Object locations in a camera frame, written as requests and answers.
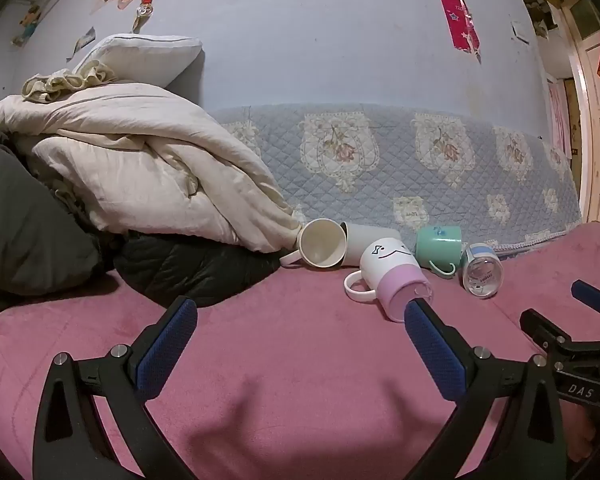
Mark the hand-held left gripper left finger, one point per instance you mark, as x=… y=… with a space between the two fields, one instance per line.
x=166 y=347

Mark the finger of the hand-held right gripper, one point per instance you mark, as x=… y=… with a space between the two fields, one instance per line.
x=587 y=294
x=542 y=327

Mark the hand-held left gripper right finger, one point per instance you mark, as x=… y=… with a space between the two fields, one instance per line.
x=436 y=352

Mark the white and pink face mug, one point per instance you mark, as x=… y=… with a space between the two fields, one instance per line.
x=386 y=266

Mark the plain white cup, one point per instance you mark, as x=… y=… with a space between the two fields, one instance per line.
x=371 y=239

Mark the person's right hand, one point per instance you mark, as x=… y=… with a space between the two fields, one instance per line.
x=582 y=435

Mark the clear glass with blue label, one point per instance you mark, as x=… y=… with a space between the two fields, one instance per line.
x=480 y=274

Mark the black quilted jacket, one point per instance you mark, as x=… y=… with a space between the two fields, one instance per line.
x=195 y=270

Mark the green mug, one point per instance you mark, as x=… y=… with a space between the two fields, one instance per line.
x=437 y=245

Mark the pink bed blanket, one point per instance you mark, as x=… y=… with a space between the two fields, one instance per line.
x=290 y=360

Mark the cream panelled door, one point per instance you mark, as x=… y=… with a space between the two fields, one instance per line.
x=597 y=160

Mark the cream mug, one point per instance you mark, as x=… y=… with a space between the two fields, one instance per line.
x=324 y=245

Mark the blue quilted floral cover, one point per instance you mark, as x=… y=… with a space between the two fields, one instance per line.
x=380 y=185

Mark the cream duvet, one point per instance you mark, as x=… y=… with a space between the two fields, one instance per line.
x=145 y=170

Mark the pink hanging cloth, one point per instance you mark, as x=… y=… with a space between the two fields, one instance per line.
x=558 y=115

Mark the cream ruffled cloth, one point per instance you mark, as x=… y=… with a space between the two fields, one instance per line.
x=62 y=82

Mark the white pillow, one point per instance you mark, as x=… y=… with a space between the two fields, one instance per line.
x=145 y=57

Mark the white wall switch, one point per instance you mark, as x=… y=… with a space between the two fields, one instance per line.
x=520 y=31

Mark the torn paper wall sticker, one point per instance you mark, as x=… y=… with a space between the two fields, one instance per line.
x=82 y=42
x=104 y=0

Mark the pink red wall banner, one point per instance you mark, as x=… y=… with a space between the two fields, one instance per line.
x=455 y=5

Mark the cartoon figure wall sticker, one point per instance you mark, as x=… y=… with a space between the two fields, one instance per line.
x=29 y=22

